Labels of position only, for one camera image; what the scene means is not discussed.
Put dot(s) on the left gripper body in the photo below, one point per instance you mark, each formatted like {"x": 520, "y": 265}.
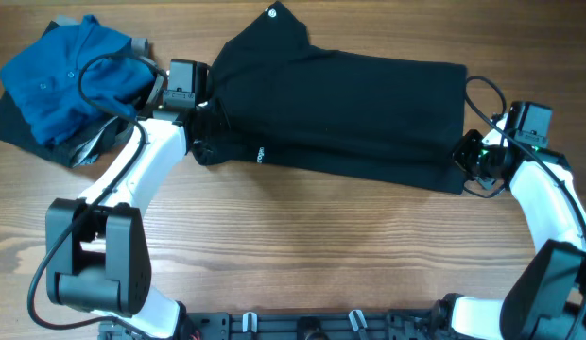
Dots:
{"x": 211, "y": 123}

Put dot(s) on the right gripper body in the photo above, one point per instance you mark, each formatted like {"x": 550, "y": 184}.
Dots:
{"x": 475, "y": 157}

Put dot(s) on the black t-shirt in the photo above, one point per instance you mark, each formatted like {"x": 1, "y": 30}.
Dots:
{"x": 281, "y": 100}

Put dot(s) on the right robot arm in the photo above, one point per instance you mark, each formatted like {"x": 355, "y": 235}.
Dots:
{"x": 548, "y": 301}

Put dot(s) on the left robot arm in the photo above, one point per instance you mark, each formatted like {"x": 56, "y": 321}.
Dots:
{"x": 97, "y": 258}

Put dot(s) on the grey folded garment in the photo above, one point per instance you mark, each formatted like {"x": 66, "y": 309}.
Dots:
{"x": 87, "y": 144}

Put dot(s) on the blue polo shirt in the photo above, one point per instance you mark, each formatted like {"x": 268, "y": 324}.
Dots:
{"x": 42, "y": 80}

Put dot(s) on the black folded garment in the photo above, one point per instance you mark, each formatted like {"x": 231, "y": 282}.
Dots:
{"x": 16, "y": 131}

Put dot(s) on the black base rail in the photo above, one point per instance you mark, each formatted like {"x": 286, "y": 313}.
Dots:
{"x": 356, "y": 324}

